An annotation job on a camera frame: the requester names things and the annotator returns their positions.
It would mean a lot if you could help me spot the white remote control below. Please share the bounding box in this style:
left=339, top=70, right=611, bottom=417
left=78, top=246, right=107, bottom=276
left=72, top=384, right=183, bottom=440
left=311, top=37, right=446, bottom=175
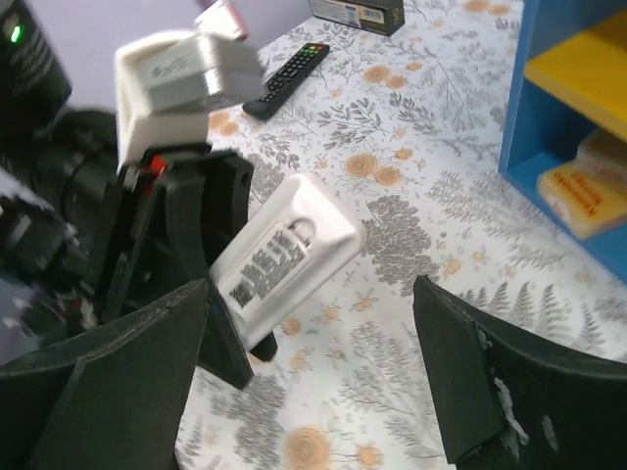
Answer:
left=210, top=173, right=365, bottom=352

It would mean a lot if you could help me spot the blue yellow pink shelf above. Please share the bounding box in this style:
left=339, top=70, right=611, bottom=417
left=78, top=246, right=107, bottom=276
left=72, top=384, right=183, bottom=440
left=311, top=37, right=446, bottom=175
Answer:
left=498, top=0, right=627, bottom=285

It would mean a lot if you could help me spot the black remote control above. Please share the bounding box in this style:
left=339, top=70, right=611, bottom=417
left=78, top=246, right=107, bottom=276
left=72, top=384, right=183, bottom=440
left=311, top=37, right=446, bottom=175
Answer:
left=242, top=43, right=330, bottom=121

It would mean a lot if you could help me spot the floral table cloth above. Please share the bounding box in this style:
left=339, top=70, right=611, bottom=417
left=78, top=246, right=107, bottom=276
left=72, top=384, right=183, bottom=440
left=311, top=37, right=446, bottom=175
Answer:
left=177, top=1, right=626, bottom=469

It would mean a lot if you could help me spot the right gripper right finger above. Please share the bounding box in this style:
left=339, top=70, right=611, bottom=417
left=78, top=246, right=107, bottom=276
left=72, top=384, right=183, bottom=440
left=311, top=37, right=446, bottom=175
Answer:
left=413, top=275, right=626, bottom=469

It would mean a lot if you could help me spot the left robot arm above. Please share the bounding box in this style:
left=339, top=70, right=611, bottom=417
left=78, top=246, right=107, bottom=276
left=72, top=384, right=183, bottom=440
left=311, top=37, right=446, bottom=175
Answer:
left=1, top=1, right=254, bottom=393

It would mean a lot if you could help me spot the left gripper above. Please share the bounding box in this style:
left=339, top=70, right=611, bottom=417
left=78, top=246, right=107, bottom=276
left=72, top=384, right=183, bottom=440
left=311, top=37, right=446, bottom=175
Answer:
left=92, top=149, right=254, bottom=390

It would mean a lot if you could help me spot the black rectangular box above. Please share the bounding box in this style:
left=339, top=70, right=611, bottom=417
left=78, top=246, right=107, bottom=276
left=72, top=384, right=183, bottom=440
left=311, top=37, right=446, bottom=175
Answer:
left=309, top=0, right=405, bottom=37

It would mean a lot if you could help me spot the yellow soap pack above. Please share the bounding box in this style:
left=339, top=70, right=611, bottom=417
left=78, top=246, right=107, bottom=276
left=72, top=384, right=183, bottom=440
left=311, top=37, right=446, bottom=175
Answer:
left=537, top=162, right=626, bottom=240

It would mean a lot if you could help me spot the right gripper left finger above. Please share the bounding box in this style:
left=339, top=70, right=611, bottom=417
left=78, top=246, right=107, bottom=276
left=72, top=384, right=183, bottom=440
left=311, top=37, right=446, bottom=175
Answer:
left=1, top=280, right=208, bottom=469

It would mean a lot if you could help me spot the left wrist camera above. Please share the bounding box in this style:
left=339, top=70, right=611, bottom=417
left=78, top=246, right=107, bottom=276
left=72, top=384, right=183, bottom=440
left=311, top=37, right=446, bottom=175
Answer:
left=114, top=30, right=265, bottom=168

